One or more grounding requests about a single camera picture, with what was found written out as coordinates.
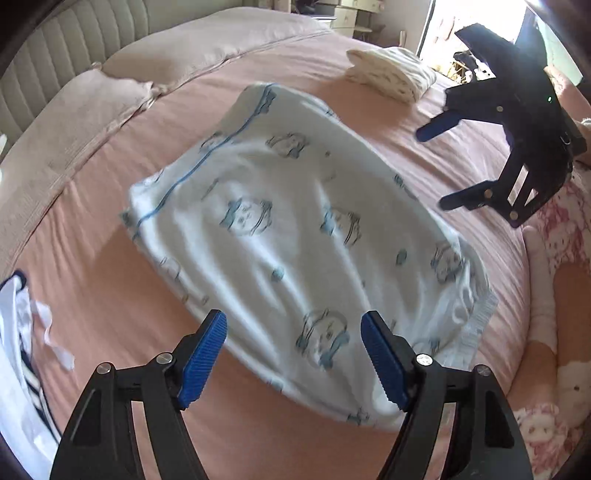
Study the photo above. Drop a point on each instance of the cream padded headboard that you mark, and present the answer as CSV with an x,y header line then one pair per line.
x,y
92,37

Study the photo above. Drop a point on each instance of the cream drawer cabinet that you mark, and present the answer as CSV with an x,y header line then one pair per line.
x,y
358,14

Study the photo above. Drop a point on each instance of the pink printed pajamas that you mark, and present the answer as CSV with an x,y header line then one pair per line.
x,y
549,429

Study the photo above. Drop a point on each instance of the small beige pillow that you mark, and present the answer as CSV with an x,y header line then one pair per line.
x,y
64,138

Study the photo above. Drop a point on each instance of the pink bed sheet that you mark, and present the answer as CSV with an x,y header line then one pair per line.
x,y
115,286

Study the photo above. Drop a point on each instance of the person's leg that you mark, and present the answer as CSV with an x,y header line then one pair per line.
x,y
575,314

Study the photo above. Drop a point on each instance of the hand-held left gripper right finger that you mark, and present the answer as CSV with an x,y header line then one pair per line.
x,y
385,360

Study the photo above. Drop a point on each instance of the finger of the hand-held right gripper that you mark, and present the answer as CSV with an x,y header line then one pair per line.
x,y
466,196
436,125

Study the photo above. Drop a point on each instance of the white navy striped garment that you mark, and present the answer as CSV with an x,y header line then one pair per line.
x,y
18,378

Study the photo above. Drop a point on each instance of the large beige pillow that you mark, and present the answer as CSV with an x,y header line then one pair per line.
x,y
207,50

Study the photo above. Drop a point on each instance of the folded cream cloth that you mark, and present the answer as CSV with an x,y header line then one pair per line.
x,y
392,71

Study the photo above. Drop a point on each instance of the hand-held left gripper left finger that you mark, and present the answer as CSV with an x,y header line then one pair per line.
x,y
203,360

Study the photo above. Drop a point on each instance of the white cartoon print pajama garment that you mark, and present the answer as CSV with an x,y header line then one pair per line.
x,y
286,240

